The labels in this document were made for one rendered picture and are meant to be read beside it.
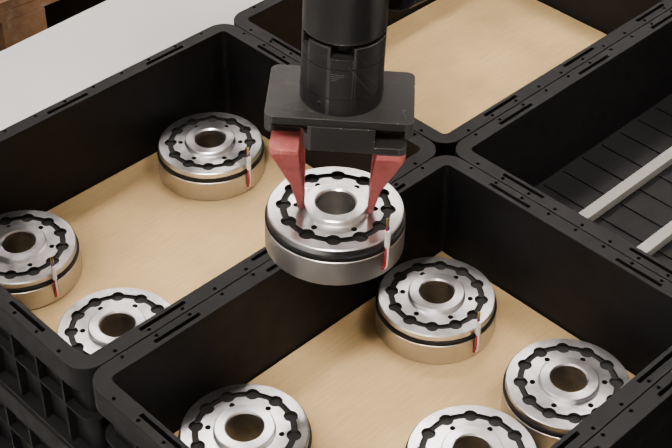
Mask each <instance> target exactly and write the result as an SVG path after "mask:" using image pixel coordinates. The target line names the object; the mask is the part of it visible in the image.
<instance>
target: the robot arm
mask: <svg viewBox="0 0 672 448"><path fill-rule="evenodd" d="M424 1H426V0H303V7H302V42H301V66H298V65H282V64H277V65H274V66H272V68H271V72H270V78H269V85H268V91H267V97H266V103H265V110H264V128H265V129H266V130H267V131H269V132H271V136H270V143H269V152H270V155H271V157H272V158H273V160H274V161H275V163H276V164H277V166H278V167H279V169H280V170H281V172H282V173H283V175H284V176H285V178H286V179H287V181H288V182H289V184H290V185H291V188H292V191H293V194H294V197H295V200H296V203H297V206H298V208H299V209H303V202H304V194H305V149H307V150H317V151H333V152H349V153H366V154H373V155H372V163H371V171H370V180H369V195H368V212H367V213H369V214H371V213H372V212H373V210H374V208H375V205H376V203H377V200H378V198H379V195H380V193H381V191H382V189H383V188H384V187H385V186H386V184H387V183H388V182H389V181H390V179H391V178H392V177H393V176H394V175H395V173H396V172H397V171H398V170H399V168H400V167H401V166H402V165H403V163H404V161H405V158H406V148H407V140H409V139H411V138H412V137H413V131H414V116H415V76H414V74H412V73H409V72H396V71H384V65H385V51H386V37H387V23H388V9H389V10H391V11H395V12H402V11H405V10H408V9H410V8H412V7H414V6H416V5H418V4H420V3H422V2H424Z"/></svg>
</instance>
